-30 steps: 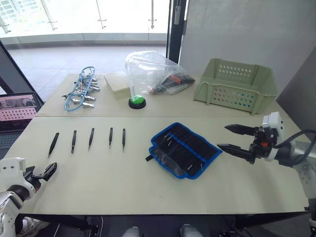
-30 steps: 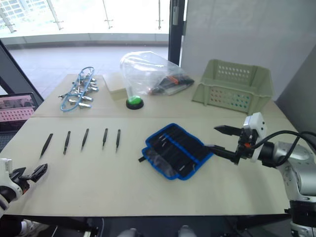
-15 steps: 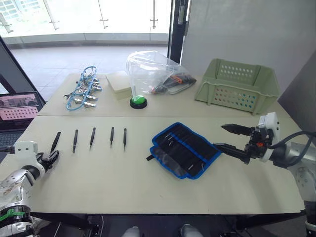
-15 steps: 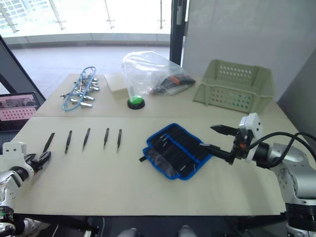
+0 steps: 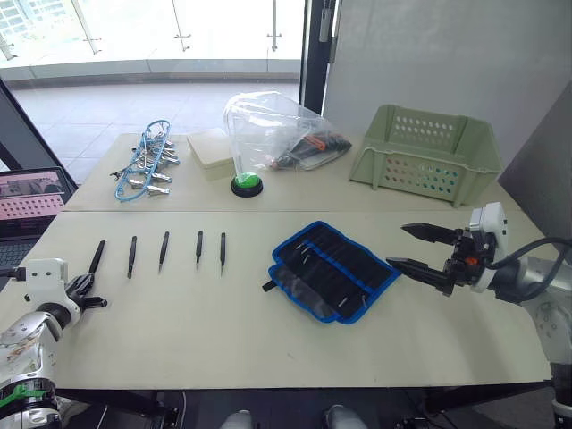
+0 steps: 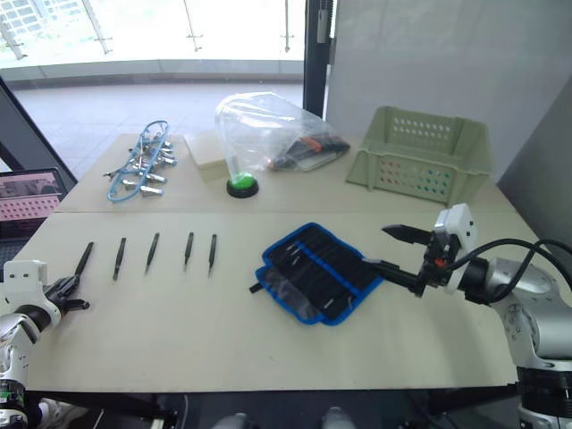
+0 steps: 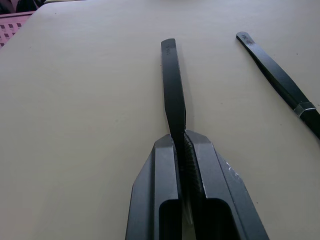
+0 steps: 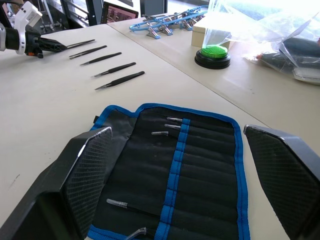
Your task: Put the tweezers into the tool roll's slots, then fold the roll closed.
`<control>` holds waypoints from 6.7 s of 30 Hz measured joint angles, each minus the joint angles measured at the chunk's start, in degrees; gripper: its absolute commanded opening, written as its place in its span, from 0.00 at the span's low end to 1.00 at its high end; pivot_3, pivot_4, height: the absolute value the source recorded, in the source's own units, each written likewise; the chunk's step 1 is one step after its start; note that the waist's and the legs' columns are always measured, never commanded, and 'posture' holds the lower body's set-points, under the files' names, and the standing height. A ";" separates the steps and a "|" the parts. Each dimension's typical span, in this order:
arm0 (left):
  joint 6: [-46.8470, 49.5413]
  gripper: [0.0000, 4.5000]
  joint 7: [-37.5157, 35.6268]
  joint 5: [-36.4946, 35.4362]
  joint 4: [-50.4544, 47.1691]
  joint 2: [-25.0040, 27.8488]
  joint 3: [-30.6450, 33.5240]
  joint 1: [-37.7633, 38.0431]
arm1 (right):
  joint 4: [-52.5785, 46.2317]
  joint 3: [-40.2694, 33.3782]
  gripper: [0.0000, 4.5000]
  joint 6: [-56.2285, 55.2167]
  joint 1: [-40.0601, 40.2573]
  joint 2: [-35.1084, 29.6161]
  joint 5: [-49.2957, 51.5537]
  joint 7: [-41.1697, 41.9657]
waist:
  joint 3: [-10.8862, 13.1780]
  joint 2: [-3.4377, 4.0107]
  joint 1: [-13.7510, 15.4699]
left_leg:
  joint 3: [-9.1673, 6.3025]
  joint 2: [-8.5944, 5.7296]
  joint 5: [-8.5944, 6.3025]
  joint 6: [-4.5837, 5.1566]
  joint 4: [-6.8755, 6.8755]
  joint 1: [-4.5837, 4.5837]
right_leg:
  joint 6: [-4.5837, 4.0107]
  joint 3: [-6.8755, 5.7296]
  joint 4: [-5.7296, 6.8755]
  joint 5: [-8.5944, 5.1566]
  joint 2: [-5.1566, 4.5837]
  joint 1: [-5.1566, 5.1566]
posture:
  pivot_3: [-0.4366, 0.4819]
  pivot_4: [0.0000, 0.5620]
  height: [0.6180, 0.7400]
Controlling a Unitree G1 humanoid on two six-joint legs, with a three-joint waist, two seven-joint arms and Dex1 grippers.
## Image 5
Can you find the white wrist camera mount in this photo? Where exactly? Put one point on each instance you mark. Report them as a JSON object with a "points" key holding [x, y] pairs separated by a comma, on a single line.
{"points": [[44, 270], [491, 223]]}

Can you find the black orange tool pouch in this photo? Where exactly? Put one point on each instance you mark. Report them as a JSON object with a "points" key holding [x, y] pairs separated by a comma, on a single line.
{"points": [[322, 145]]}

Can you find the clear plastic bag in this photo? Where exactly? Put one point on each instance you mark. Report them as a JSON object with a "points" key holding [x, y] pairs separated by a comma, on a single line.
{"points": [[268, 118]]}

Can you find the metal railing post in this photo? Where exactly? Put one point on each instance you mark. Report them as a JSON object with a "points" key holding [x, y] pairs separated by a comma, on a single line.
{"points": [[274, 27], [89, 31], [181, 27]]}

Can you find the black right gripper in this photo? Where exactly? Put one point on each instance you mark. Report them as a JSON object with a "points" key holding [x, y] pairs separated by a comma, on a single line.
{"points": [[460, 268]]}

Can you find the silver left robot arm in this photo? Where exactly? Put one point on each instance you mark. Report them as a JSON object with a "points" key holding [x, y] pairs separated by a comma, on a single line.
{"points": [[22, 353]]}

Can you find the green push button black base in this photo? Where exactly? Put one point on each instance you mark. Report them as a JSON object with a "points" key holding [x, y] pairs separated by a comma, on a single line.
{"points": [[246, 181]]}

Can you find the blue hanger with metal clips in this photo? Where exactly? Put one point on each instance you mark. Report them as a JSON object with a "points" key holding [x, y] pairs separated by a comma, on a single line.
{"points": [[156, 178]]}

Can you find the cream plastic box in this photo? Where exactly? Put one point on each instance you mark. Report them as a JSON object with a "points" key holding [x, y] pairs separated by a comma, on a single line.
{"points": [[207, 149]]}

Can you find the dark laptop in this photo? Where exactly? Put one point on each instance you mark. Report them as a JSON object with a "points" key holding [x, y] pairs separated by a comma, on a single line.
{"points": [[27, 201]]}

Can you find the black tool roll blue trim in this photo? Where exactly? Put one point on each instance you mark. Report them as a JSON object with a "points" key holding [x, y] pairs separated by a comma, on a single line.
{"points": [[330, 268]]}

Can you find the grey rounded shape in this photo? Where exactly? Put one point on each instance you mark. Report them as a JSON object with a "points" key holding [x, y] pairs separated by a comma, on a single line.
{"points": [[237, 420]]}

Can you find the black table frame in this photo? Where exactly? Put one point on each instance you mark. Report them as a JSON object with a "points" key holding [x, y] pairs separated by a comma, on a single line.
{"points": [[134, 400]]}

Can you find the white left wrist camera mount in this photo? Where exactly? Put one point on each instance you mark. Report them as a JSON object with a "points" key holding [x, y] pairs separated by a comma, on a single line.
{"points": [[44, 270]]}

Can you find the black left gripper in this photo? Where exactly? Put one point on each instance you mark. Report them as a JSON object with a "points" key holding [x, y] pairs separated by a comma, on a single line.
{"points": [[77, 292]]}

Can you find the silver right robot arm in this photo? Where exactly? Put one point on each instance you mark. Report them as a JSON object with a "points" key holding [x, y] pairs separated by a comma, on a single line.
{"points": [[523, 287]]}

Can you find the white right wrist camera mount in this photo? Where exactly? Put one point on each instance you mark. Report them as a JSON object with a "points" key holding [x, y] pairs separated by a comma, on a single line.
{"points": [[491, 223]]}

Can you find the black tweezers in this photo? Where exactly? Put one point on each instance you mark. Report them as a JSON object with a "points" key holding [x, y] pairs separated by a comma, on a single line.
{"points": [[223, 250], [199, 248], [303, 248], [99, 252], [365, 301], [309, 258], [164, 248], [132, 254]]}

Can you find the pale green plastic basket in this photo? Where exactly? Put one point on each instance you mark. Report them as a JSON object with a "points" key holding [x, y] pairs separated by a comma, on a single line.
{"points": [[473, 147]]}

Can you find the black window frame post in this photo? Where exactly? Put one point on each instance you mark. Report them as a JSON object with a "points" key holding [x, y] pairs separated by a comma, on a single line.
{"points": [[313, 53]]}

